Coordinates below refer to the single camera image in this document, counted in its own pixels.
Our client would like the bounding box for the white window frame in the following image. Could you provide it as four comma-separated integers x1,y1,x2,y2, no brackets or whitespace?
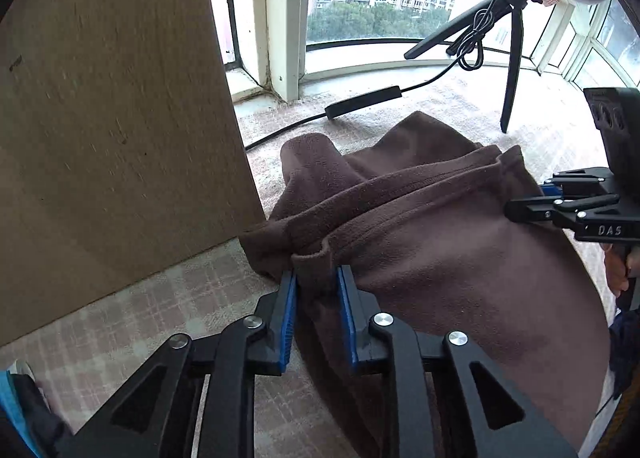
202,0,640,104

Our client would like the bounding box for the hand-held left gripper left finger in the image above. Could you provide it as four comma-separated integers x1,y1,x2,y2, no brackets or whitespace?
55,267,300,458

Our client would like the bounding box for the black tripod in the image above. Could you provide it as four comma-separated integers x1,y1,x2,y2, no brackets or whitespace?
404,0,556,134

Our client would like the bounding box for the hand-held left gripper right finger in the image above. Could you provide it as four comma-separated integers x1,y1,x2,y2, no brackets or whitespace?
337,264,581,458

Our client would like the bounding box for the brown sweater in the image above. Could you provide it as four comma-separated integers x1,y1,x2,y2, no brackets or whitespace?
239,111,613,458

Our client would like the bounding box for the person's right hand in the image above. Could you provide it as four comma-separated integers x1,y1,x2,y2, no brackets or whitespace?
604,246,631,299

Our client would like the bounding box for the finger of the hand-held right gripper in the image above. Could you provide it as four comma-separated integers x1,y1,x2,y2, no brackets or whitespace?
540,167,614,199
504,193,621,231

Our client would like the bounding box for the dark navy folded garment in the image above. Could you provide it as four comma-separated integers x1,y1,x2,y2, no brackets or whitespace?
10,373,72,458

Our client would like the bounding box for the pink plaid blanket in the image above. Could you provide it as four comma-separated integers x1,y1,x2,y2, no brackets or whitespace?
0,68,621,458

